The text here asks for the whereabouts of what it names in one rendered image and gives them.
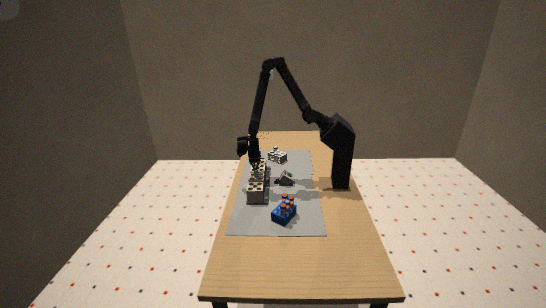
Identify grey flat mat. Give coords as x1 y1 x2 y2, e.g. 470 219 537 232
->
225 150 327 236

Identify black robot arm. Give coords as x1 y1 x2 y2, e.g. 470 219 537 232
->
237 57 334 157

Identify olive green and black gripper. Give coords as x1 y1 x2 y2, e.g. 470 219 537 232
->
249 147 261 170

